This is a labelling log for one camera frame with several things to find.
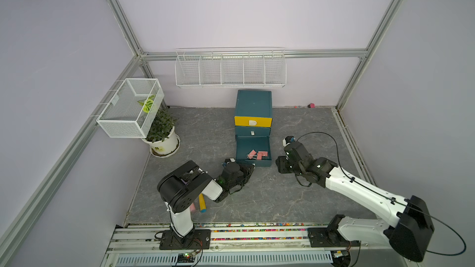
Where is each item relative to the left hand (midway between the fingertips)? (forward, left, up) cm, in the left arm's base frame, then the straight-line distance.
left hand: (257, 167), depth 89 cm
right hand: (-2, -9, +9) cm, 13 cm away
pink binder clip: (+9, +1, -3) cm, 9 cm away
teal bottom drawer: (+13, +5, +1) cm, 14 cm away
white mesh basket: (+22, +55, +22) cm, 64 cm away
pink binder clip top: (+9, -3, -2) cm, 9 cm away
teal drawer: (+17, +1, +7) cm, 19 cm away
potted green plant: (+15, +45, +10) cm, 48 cm away
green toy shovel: (-15, +26, -2) cm, 30 cm away
